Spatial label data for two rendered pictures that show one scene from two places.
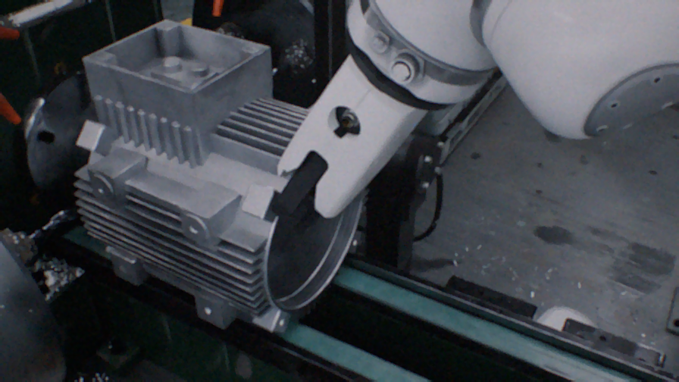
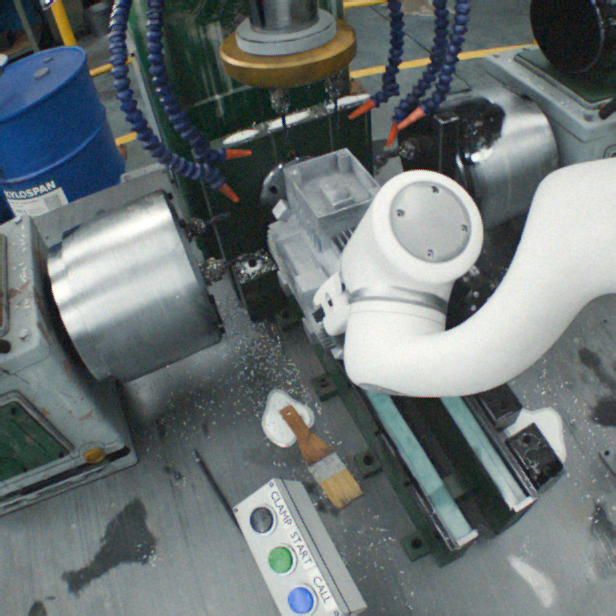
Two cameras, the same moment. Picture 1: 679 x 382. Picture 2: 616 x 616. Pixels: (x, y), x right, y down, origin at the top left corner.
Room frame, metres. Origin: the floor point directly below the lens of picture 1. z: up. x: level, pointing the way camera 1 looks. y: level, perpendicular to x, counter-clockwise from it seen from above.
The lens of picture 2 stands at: (0.05, -0.22, 1.63)
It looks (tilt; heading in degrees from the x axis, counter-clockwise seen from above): 52 degrees down; 43
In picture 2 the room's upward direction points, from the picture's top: 10 degrees counter-clockwise
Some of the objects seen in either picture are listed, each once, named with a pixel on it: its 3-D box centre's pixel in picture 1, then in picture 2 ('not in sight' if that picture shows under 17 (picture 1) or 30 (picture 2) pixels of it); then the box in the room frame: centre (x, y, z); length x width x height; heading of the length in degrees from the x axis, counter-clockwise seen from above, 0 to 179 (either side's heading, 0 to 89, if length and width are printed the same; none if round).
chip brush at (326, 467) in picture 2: not in sight; (317, 454); (0.29, 0.04, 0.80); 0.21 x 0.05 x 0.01; 66
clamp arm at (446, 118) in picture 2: (331, 39); (443, 191); (0.60, 0.01, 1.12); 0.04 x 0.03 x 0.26; 60
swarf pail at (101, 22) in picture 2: not in sight; (101, 20); (2.64, 4.13, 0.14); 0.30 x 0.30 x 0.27
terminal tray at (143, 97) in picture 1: (183, 90); (335, 199); (0.52, 0.13, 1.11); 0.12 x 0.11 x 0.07; 59
